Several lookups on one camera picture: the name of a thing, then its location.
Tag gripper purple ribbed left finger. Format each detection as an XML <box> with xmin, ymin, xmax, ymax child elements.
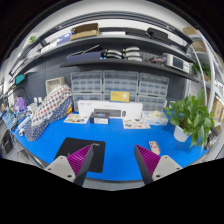
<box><xmin>44</xmin><ymin>144</ymin><xmax>95</xmax><ymax>187</ymax></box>

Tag gripper purple ribbed right finger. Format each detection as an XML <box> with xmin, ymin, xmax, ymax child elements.
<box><xmin>133</xmin><ymin>144</ymin><xmax>183</xmax><ymax>186</ymax></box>

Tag beige computer mouse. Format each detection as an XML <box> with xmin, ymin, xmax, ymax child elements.
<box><xmin>149</xmin><ymin>141</ymin><xmax>161</xmax><ymax>155</ymax></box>

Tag black mouse pad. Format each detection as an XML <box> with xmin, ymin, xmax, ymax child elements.
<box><xmin>56</xmin><ymin>137</ymin><xmax>106</xmax><ymax>173</ymax></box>

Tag blue table mat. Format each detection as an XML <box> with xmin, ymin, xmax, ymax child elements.
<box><xmin>15</xmin><ymin>119</ymin><xmax>206</xmax><ymax>181</ymax></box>

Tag white plant pot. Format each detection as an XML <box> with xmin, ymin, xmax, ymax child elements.
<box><xmin>174</xmin><ymin>126</ymin><xmax>189</xmax><ymax>142</ymax></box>

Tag illustrated card right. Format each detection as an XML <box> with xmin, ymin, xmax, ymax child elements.
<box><xmin>123</xmin><ymin>119</ymin><xmax>150</xmax><ymax>129</ymax></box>

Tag illustrated card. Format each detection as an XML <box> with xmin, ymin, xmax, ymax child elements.
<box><xmin>123</xmin><ymin>119</ymin><xmax>150</xmax><ymax>129</ymax></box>
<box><xmin>64</xmin><ymin>114</ymin><xmax>89</xmax><ymax>124</ymax></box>

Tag clear plastic box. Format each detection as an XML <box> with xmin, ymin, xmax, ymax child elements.
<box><xmin>142</xmin><ymin>110</ymin><xmax>168</xmax><ymax>126</ymax></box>

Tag illustrated card left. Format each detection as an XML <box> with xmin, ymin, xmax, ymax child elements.
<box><xmin>64</xmin><ymin>114</ymin><xmax>89</xmax><ymax>124</ymax></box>

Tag small black white box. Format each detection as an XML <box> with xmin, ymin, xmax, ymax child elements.
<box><xmin>89</xmin><ymin>112</ymin><xmax>109</xmax><ymax>124</ymax></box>

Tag white long product box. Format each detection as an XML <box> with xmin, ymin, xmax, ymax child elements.
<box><xmin>78</xmin><ymin>100</ymin><xmax>143</xmax><ymax>119</ymax></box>

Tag patterned cloth cover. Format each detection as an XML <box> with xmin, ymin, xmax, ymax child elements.
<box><xmin>24</xmin><ymin>84</ymin><xmax>73</xmax><ymax>142</ymax></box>

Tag green potted plant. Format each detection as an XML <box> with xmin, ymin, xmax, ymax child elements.
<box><xmin>165</xmin><ymin>89</ymin><xmax>215</xmax><ymax>149</ymax></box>

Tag yellow card box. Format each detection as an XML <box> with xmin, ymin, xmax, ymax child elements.
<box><xmin>110</xmin><ymin>90</ymin><xmax>130</xmax><ymax>103</ymax></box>

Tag grey drawer organizer right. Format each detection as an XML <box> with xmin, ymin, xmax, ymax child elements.
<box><xmin>138</xmin><ymin>73</ymin><xmax>169</xmax><ymax>97</ymax></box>

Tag grey drawer organizer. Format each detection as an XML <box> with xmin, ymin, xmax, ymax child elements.
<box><xmin>71</xmin><ymin>70</ymin><xmax>102</xmax><ymax>92</ymax></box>
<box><xmin>103</xmin><ymin>70</ymin><xmax>139</xmax><ymax>94</ymax></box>
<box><xmin>138</xmin><ymin>73</ymin><xmax>169</xmax><ymax>97</ymax></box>

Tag grey drawer organizer left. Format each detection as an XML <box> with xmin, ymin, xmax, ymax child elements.
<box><xmin>71</xmin><ymin>70</ymin><xmax>102</xmax><ymax>92</ymax></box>

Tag white woven basket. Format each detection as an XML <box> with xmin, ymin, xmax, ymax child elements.
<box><xmin>45</xmin><ymin>77</ymin><xmax>65</xmax><ymax>94</ymax></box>

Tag grey drawer organizer middle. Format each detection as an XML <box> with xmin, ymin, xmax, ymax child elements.
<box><xmin>103</xmin><ymin>70</ymin><xmax>139</xmax><ymax>94</ymax></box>

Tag white electronic instrument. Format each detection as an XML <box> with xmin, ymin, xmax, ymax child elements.
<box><xmin>166</xmin><ymin>54</ymin><xmax>190</xmax><ymax>73</ymax></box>

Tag dark blue flat box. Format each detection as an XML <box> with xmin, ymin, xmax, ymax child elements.
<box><xmin>66</xmin><ymin>51</ymin><xmax>102</xmax><ymax>63</ymax></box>

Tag stacked white headsets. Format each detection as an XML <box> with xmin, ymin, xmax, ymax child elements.
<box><xmin>103</xmin><ymin>46</ymin><xmax>143</xmax><ymax>62</ymax></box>

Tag cardboard box on shelf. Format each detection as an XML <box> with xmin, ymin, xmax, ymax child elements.
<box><xmin>70</xmin><ymin>23</ymin><xmax>100</xmax><ymax>40</ymax></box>

